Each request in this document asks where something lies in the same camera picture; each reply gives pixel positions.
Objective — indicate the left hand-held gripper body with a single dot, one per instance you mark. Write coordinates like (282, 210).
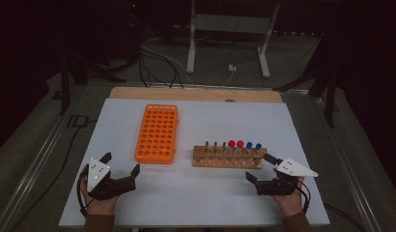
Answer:
(98, 175)

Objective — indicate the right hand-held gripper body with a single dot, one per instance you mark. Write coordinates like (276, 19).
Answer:
(279, 187)

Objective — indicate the blue cap plastic tube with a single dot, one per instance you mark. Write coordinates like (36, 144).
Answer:
(258, 146)
(249, 145)

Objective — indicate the orange plastic tube rack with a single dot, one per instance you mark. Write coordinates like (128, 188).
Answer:
(154, 160)

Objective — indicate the red cap plastic tube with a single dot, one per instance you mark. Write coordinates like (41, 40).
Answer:
(231, 143)
(240, 143)

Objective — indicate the clear glass test tube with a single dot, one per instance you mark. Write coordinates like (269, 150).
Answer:
(223, 146)
(215, 146)

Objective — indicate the wooden test tube rack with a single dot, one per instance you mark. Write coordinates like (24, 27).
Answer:
(199, 151)

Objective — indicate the person's right hand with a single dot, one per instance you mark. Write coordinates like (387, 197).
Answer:
(291, 204)

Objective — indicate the person's left hand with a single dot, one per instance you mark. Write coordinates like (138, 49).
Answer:
(99, 208)

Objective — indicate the black tripod stand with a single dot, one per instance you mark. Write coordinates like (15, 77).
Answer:
(64, 90)
(330, 106)

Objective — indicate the white plug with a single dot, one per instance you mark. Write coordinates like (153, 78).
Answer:
(231, 67)

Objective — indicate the black equipment rack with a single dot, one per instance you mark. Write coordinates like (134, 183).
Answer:
(133, 19)

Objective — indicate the white metal stand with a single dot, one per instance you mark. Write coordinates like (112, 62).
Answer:
(231, 24)

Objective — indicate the aluminium floor rail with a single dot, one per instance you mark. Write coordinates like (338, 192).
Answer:
(41, 159)
(202, 86)
(344, 161)

